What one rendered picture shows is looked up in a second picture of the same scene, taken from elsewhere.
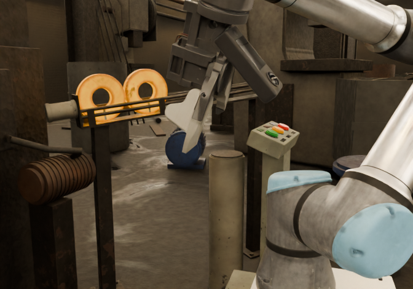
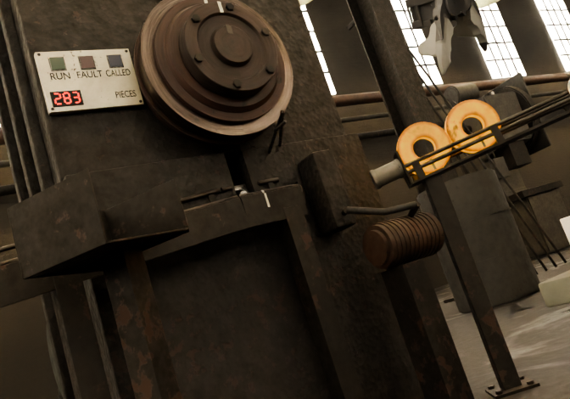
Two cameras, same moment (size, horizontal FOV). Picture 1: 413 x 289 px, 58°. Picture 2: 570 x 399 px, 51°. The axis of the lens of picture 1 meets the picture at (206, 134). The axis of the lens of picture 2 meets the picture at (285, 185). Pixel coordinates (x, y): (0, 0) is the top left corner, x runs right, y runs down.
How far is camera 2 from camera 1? 0.66 m
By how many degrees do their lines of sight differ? 39
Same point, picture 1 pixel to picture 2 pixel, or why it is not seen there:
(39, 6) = (375, 165)
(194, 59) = (423, 0)
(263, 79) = not seen: outside the picture
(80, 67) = not seen: hidden behind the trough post
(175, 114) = (425, 47)
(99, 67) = (457, 184)
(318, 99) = not seen: outside the picture
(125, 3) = not seen: hidden behind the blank
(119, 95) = (442, 138)
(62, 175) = (404, 231)
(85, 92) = (404, 147)
